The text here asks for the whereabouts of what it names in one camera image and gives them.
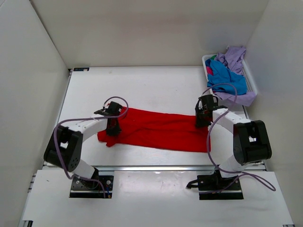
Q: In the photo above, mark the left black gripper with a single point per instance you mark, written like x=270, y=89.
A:
x=116, y=130

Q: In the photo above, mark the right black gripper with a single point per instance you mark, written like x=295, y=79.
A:
x=198, y=123

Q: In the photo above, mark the red t shirt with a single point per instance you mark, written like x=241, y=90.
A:
x=176, y=132

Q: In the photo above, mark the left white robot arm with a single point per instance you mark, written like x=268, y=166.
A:
x=65, y=145

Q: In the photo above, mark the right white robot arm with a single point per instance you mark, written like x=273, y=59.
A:
x=250, y=139

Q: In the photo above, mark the blue t shirt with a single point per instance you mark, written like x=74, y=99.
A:
x=224, y=80

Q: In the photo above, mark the pink garment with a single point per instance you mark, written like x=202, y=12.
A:
x=209, y=70

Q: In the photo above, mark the white plastic basket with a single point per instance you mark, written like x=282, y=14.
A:
x=251, y=87

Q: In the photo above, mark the lavender t shirt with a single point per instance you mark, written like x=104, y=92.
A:
x=232, y=60

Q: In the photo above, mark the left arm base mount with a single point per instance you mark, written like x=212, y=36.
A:
x=93, y=190

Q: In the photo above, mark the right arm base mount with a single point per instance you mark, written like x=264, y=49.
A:
x=214, y=187

